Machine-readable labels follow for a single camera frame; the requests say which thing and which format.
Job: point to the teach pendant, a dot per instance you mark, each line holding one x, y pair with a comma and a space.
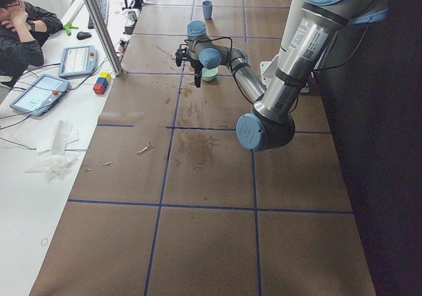
41, 96
77, 61

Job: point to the black keyboard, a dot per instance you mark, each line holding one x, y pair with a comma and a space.
103, 7

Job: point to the yellow cube block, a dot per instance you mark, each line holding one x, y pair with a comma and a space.
105, 76

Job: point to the crumpled white tissue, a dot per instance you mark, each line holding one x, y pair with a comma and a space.
55, 162

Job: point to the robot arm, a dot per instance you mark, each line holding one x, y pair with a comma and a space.
311, 26

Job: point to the red cube block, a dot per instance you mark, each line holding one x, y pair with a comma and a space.
100, 86

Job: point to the teach pendant near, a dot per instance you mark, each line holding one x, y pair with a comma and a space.
41, 96

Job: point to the black computer mouse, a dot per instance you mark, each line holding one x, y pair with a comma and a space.
83, 35

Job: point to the green plastic clamp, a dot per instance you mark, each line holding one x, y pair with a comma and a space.
68, 27

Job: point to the green bowl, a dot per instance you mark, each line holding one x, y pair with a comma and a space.
209, 74

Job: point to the teach pendant far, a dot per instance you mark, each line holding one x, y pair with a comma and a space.
77, 61

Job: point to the blue-grey cup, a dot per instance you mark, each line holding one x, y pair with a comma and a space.
207, 8

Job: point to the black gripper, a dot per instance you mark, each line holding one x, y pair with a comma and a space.
196, 66

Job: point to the brown paper table cover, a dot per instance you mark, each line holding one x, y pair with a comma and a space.
167, 202

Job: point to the seated person in black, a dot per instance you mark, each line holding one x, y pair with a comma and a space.
24, 30

